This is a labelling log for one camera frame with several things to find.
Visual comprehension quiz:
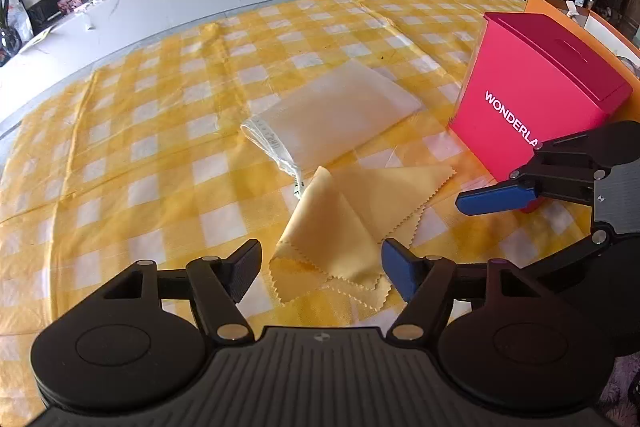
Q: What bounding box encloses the yellow checkered tablecloth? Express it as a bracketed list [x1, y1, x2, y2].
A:
[0, 0, 601, 414]

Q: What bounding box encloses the white orange-rimmed storage box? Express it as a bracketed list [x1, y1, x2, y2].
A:
[523, 0, 640, 84]

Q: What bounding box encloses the white translucent pouch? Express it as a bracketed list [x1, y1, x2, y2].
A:
[240, 59, 421, 200]

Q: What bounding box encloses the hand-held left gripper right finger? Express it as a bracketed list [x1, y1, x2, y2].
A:
[381, 238, 548, 342]

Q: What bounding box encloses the red cardboard box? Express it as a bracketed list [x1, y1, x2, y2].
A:
[448, 12, 634, 214]

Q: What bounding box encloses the purple fluffy cloth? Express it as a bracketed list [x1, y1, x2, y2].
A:
[596, 353, 640, 427]

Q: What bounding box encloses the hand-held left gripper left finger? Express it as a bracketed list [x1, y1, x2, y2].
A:
[97, 238, 263, 345]

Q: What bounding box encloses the yellow zigzag-edged cloth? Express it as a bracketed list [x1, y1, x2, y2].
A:
[268, 164, 457, 312]

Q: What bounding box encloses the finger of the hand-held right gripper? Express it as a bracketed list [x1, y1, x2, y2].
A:
[520, 226, 618, 293]
[456, 122, 623, 216]

